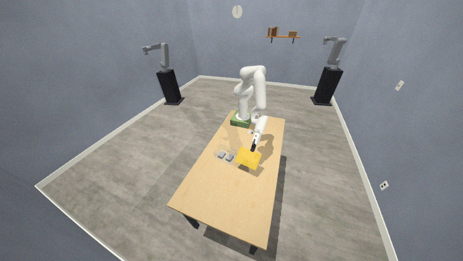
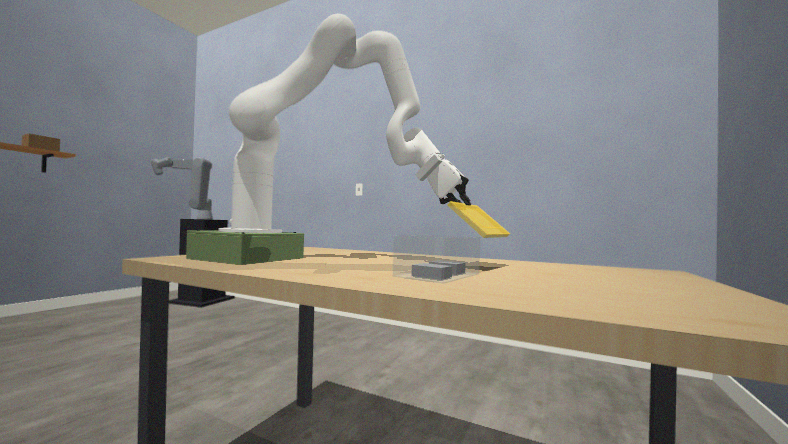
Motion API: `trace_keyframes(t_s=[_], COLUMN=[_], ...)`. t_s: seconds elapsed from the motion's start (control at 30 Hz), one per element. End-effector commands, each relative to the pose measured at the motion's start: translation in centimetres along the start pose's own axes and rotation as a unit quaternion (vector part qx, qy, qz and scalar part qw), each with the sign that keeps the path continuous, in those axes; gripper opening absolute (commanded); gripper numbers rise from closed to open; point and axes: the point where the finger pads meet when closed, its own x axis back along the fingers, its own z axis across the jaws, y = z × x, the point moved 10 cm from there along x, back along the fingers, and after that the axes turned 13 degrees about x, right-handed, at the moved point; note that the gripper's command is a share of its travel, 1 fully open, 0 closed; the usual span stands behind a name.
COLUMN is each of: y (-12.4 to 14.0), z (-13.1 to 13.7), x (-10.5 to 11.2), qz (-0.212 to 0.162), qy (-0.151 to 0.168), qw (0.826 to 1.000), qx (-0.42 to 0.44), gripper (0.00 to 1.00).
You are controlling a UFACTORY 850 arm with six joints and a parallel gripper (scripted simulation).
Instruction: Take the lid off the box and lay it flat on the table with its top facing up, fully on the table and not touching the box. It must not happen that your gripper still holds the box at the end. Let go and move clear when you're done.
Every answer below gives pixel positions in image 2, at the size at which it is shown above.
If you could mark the yellow rectangular lid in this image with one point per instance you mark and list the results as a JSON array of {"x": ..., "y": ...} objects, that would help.
[{"x": 480, "y": 221}]

